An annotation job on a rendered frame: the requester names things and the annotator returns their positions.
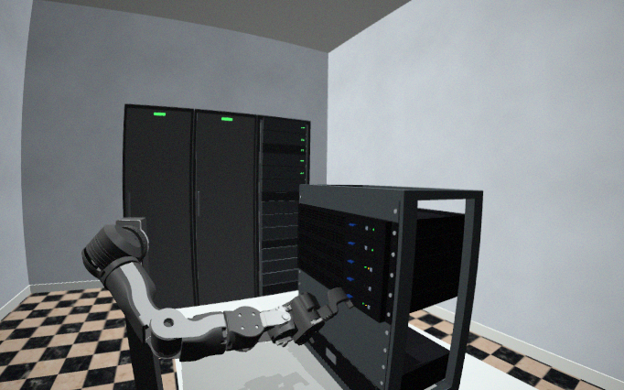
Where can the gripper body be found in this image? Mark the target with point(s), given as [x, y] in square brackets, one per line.
[303, 309]

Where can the black server rack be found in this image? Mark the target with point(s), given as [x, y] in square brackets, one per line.
[364, 239]

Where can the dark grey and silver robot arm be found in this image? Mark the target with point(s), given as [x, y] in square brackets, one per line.
[116, 253]

